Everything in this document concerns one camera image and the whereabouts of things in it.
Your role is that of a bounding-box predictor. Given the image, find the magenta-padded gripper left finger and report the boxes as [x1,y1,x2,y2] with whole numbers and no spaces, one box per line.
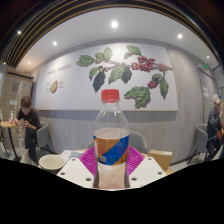
[56,145,100,189]

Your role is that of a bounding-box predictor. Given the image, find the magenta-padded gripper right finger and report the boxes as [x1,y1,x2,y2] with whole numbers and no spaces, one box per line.
[126,145,168,189]

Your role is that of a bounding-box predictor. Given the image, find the clear red-capped drink bottle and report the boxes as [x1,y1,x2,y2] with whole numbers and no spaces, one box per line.
[92,88,131,190]

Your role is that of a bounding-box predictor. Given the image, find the small cardboard box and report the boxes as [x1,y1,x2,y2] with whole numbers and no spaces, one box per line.
[147,149,173,171]

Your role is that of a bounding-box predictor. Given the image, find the white laptop with grey sticker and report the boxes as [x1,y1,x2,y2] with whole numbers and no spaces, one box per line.
[59,149,88,164]

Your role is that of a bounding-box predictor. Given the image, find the dark brown mug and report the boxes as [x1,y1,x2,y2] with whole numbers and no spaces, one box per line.
[38,154,66,175]

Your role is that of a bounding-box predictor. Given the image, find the person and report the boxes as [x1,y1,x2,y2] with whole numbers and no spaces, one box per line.
[14,95,43,164]
[206,93,224,161]

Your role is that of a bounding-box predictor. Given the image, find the small pink drink bottle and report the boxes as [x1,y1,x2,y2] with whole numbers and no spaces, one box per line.
[9,110,16,126]

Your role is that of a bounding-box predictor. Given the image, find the small round wooden table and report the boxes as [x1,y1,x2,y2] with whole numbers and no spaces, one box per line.
[0,120,21,161]

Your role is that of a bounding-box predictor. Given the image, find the round ceiling lights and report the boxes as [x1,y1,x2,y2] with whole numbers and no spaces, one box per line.
[16,19,211,66]

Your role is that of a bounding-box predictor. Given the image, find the coffee plant wall mural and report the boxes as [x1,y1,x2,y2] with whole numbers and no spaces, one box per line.
[34,42,179,112]

